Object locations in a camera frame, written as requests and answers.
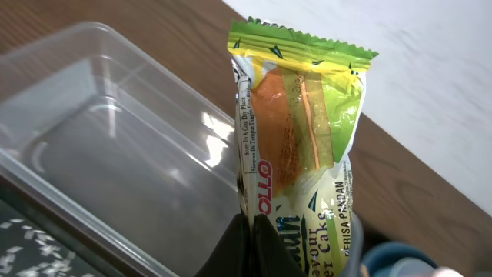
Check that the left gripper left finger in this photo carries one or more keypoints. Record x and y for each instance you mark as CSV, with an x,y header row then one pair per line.
x,y
230,257

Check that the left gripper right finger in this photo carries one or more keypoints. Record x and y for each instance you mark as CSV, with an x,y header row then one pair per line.
x,y
271,258

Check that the green yellow snack wrapper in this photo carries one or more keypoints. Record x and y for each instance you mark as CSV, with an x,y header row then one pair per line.
x,y
298,104

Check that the white rice pile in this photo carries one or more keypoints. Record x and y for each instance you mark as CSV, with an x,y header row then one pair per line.
x,y
27,251

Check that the black rectangular waste tray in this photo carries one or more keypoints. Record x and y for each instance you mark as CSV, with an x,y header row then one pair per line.
x,y
44,215

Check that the clear plastic waste bin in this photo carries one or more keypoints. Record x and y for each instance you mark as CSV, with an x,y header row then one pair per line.
x,y
97,130

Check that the dark blue plate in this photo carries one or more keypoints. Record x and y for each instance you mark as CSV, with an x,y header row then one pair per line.
x,y
379,260

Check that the light blue bowl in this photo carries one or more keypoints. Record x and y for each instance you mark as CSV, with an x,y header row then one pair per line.
x,y
411,267

